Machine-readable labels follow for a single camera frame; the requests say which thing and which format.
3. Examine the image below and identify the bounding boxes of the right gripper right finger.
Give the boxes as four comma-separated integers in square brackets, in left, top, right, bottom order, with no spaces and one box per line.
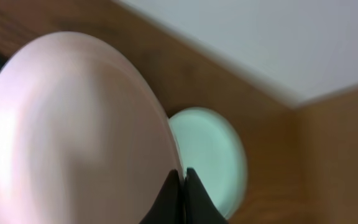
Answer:
[185,168,228,224]

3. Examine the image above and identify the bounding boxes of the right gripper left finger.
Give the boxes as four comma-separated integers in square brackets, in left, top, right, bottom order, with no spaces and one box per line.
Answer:
[140,170,183,224]

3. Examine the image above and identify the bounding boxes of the mint plate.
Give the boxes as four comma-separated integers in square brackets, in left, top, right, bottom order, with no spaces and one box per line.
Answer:
[169,107,248,220]

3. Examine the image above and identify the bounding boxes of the pink plate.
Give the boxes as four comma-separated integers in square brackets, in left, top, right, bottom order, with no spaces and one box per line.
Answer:
[0,32,181,223]

